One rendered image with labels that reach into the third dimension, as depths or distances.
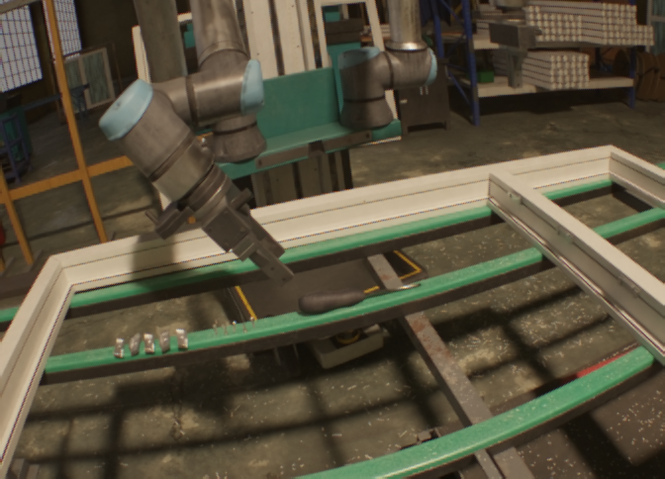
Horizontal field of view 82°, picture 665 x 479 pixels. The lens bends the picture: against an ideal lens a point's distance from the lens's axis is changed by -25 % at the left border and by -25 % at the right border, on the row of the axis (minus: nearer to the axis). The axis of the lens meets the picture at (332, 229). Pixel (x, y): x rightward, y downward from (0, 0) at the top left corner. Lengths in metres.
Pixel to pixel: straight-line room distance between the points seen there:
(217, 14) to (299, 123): 0.95
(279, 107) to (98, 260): 0.92
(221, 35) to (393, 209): 0.52
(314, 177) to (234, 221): 1.29
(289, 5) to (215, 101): 1.10
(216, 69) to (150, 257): 0.45
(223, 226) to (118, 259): 0.46
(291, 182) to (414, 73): 0.63
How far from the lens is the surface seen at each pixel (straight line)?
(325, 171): 1.88
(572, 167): 1.27
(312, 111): 1.76
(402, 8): 1.68
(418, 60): 1.71
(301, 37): 1.80
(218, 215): 0.64
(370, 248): 1.01
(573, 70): 5.33
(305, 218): 1.01
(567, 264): 0.88
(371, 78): 1.67
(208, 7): 0.91
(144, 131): 0.63
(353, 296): 0.79
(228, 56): 0.78
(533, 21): 5.10
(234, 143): 1.53
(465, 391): 0.70
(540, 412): 0.62
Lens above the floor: 1.33
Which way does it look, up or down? 26 degrees down
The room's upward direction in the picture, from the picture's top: 8 degrees counter-clockwise
